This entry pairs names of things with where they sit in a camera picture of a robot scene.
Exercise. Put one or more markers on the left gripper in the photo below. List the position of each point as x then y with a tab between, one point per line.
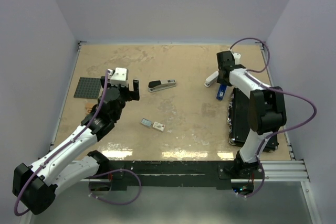
131	95

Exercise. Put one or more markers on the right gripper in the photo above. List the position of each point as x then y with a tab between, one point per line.
223	82

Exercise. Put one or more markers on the silver black stapler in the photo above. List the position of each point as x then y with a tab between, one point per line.
159	85

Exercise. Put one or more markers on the blue black stapler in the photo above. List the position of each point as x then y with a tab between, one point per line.
221	92

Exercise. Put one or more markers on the white staple box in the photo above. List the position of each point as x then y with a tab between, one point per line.
158	126

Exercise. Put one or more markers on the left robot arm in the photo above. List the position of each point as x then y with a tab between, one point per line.
37	185

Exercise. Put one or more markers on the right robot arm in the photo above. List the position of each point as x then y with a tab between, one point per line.
266	111

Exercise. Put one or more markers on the white stapler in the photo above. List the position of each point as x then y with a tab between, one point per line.
211	79

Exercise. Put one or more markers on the grey lego baseplate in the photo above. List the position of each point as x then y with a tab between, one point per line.
88	88

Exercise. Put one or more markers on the small wooden block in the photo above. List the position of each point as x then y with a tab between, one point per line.
89	107

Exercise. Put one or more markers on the black case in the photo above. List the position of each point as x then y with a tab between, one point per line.
237	118

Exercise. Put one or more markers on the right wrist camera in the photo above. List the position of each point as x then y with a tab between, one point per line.
237	57

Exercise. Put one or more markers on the black base frame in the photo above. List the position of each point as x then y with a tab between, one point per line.
173	174

